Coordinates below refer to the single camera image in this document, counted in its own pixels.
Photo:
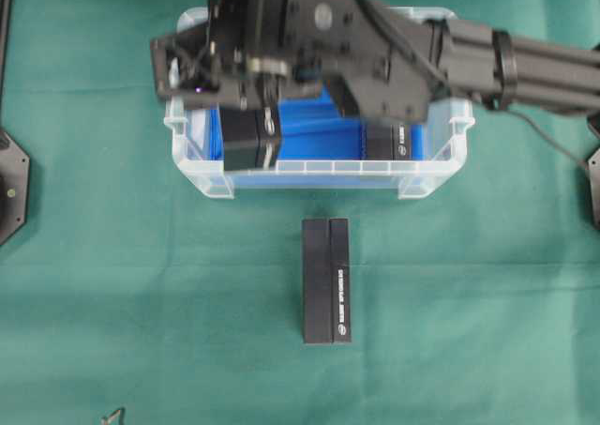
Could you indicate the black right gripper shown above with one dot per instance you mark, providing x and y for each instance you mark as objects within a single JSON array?
[{"x": 210, "y": 64}]

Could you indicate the black box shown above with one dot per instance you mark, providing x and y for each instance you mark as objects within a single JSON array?
[
  {"x": 327, "y": 317},
  {"x": 251, "y": 139},
  {"x": 388, "y": 139}
]

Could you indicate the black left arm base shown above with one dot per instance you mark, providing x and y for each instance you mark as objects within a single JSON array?
[{"x": 15, "y": 162}]

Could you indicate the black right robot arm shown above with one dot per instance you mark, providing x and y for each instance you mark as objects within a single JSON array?
[{"x": 374, "y": 62}]

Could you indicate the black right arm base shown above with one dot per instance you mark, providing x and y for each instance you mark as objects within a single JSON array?
[{"x": 593, "y": 174}]

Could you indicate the clear plastic storage case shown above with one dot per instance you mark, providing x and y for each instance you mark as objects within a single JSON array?
[{"x": 445, "y": 148}]

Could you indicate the blue cloth case liner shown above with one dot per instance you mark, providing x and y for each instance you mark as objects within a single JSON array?
[{"x": 313, "y": 129}]

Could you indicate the small metal clip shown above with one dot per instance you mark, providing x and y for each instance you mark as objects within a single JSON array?
[{"x": 116, "y": 417}]

